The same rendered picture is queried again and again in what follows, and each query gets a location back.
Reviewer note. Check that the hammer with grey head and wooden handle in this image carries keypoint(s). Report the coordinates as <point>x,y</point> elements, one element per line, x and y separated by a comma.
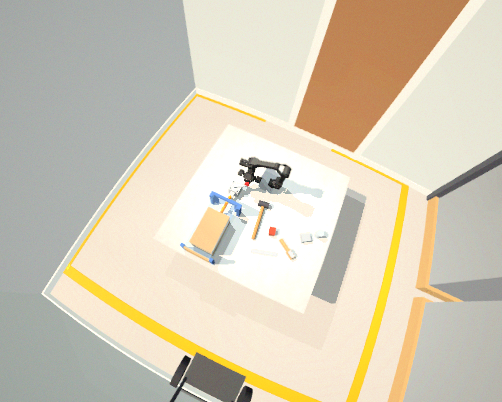
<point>263,205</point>

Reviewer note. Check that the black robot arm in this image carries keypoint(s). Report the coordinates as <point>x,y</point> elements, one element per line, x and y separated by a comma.
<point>254,162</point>

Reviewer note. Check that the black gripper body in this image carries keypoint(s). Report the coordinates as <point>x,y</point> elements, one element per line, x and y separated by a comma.
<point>257,179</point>

